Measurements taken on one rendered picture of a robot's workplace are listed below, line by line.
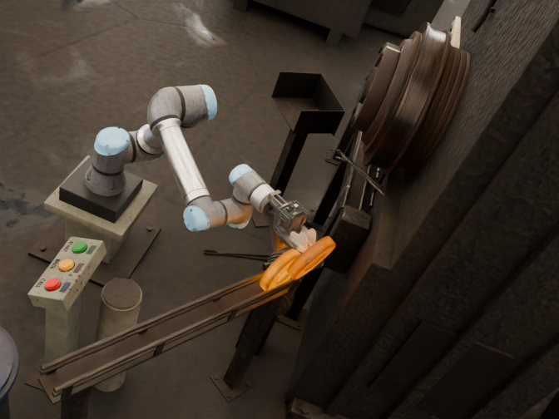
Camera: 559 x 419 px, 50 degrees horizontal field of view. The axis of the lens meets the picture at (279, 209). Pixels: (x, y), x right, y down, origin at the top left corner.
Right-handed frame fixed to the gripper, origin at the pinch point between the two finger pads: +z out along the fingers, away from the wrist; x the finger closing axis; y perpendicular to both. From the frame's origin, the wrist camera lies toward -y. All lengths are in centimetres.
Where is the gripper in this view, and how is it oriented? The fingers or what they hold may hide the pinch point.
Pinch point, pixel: (313, 253)
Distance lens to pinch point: 163.9
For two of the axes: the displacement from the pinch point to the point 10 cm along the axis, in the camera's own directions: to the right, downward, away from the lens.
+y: 2.2, -7.2, -6.6
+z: 6.3, 6.2, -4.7
